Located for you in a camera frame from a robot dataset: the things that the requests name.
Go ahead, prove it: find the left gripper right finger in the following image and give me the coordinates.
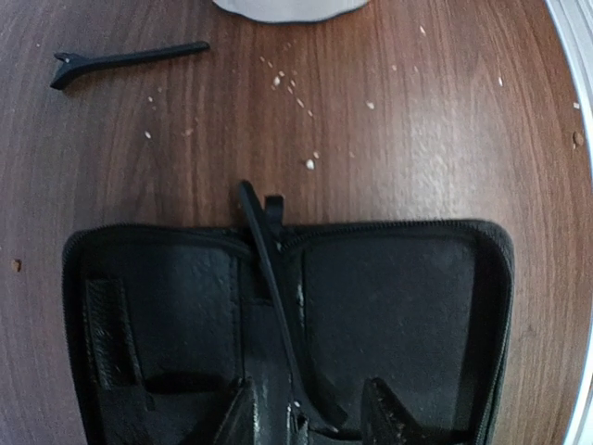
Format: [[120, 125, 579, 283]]
[[360, 377, 459, 445]]

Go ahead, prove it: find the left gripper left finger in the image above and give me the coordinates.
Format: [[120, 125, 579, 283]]
[[180, 377, 257, 444]]

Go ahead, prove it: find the black hair clip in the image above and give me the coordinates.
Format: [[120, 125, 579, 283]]
[[50, 41, 210, 91], [238, 180, 347, 432]]

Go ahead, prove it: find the black zippered tool case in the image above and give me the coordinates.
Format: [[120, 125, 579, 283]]
[[60, 194, 516, 445]]

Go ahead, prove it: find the white scalloped bowl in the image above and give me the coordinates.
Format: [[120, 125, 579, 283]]
[[213, 0, 368, 23]]

